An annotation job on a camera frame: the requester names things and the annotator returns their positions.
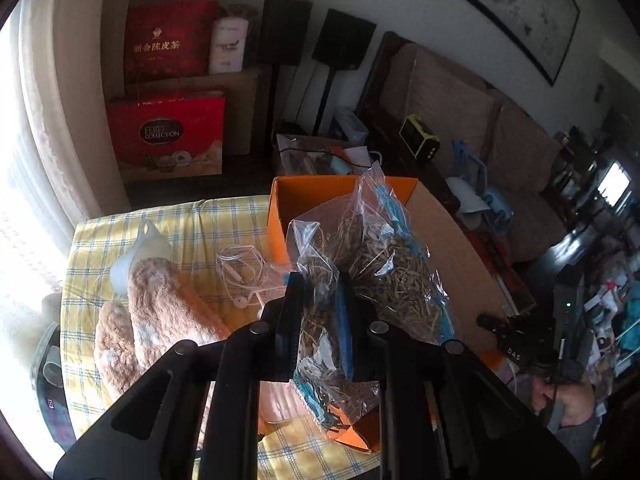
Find clear bag of dried herbs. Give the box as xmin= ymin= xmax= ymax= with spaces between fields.
xmin=286 ymin=165 xmax=456 ymax=431

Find white wired earphones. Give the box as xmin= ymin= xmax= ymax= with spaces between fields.
xmin=215 ymin=245 xmax=284 ymax=318

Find orange cardboard box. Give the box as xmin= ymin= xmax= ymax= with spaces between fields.
xmin=268 ymin=174 xmax=502 ymax=452

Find peach fluffy oven mitt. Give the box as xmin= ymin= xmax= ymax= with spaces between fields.
xmin=92 ymin=257 xmax=312 ymax=424

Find white plastic funnel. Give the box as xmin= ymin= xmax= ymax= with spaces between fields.
xmin=110 ymin=220 xmax=172 ymax=297

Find person's right hand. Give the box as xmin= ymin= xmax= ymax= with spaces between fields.
xmin=532 ymin=375 xmax=596 ymax=427

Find yellow plaid tablecloth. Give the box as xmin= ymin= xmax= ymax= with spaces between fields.
xmin=60 ymin=194 xmax=381 ymax=480

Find white curved neck massager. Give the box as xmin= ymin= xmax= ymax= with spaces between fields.
xmin=446 ymin=177 xmax=489 ymax=231

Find clear bin of clutter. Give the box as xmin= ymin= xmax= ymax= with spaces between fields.
xmin=276 ymin=134 xmax=383 ymax=176

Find right beige sofa cushion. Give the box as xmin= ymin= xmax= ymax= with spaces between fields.
xmin=486 ymin=102 xmax=562 ymax=194

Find beige sofa cushion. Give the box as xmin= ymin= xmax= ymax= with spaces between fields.
xmin=401 ymin=44 xmax=497 ymax=177
xmin=486 ymin=102 xmax=562 ymax=194

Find brown sofa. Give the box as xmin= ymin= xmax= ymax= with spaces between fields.
xmin=356 ymin=32 xmax=567 ymax=262

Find white blue appliance box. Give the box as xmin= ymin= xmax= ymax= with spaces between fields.
xmin=332 ymin=106 xmax=369 ymax=145

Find green black portable radio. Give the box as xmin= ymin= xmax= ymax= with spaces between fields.
xmin=399 ymin=114 xmax=440 ymax=160

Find red Ferrero gift bag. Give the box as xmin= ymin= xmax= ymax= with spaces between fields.
xmin=106 ymin=90 xmax=226 ymax=183

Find large brown cardboard box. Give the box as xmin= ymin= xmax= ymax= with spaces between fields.
xmin=125 ymin=67 xmax=262 ymax=155

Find left beige sofa cushion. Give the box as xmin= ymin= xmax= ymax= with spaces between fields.
xmin=401 ymin=44 xmax=497 ymax=177

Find white curtain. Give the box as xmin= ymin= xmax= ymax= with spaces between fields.
xmin=16 ymin=0 xmax=129 ymax=224

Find right black speaker on stand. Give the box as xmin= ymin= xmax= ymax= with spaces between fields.
xmin=311 ymin=9 xmax=376 ymax=136

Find black speaker on stand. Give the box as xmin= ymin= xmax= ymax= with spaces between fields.
xmin=311 ymin=9 xmax=376 ymax=136
xmin=258 ymin=0 xmax=312 ymax=133

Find left black speaker on stand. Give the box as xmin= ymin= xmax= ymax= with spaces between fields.
xmin=258 ymin=0 xmax=312 ymax=133

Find red tea gift bag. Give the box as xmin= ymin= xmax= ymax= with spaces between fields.
xmin=124 ymin=0 xmax=219 ymax=84

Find blue plastic massager frame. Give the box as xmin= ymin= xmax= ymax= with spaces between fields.
xmin=452 ymin=140 xmax=514 ymax=235

